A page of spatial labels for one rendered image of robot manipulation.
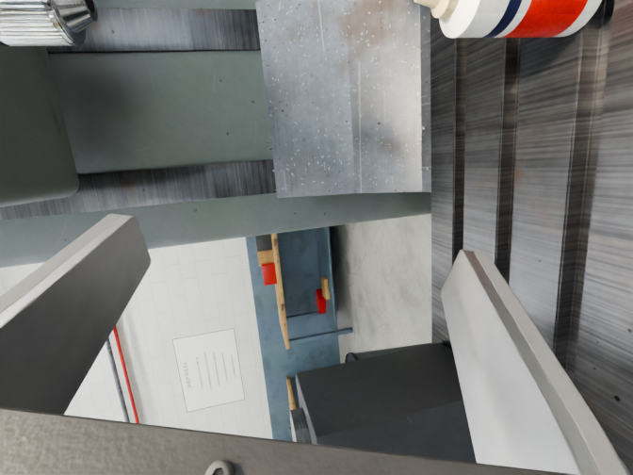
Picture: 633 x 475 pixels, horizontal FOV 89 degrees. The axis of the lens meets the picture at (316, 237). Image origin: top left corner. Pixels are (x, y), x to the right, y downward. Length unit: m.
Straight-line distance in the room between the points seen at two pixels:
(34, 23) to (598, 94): 0.34
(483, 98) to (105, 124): 0.54
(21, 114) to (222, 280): 4.31
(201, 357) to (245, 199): 4.67
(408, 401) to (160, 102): 0.55
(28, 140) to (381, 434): 0.46
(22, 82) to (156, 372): 5.04
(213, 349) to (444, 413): 4.86
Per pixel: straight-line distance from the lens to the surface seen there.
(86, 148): 0.65
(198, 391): 5.50
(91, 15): 0.26
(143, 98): 0.63
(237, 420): 5.82
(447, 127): 0.38
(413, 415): 0.32
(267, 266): 4.02
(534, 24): 0.26
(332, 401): 0.34
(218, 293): 4.76
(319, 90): 0.59
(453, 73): 0.38
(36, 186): 0.47
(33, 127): 0.49
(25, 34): 0.26
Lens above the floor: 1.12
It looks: 11 degrees down
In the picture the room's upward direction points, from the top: 98 degrees counter-clockwise
